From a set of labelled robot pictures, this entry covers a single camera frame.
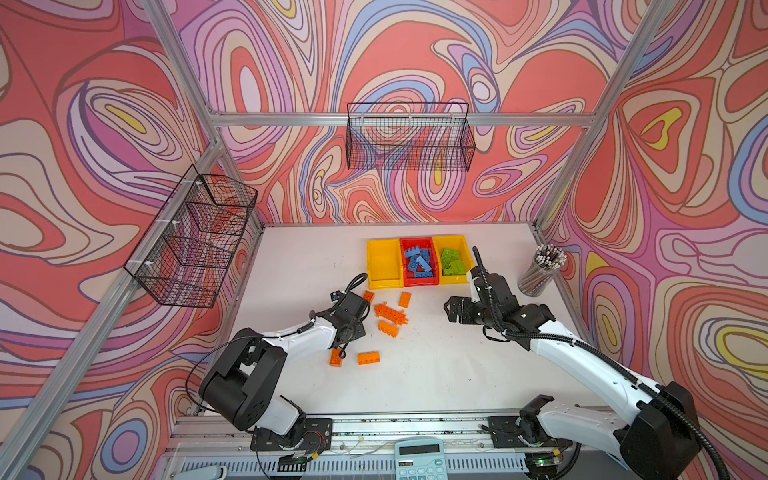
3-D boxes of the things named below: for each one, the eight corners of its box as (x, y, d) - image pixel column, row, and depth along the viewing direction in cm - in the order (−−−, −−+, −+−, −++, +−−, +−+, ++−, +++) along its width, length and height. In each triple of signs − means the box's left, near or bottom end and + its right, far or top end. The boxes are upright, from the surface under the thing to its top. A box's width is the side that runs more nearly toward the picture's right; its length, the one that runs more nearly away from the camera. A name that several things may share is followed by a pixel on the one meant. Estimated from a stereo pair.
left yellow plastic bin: (365, 289, 102) (364, 279, 97) (367, 250, 113) (366, 239, 108) (402, 289, 102) (403, 279, 97) (400, 250, 113) (401, 239, 108)
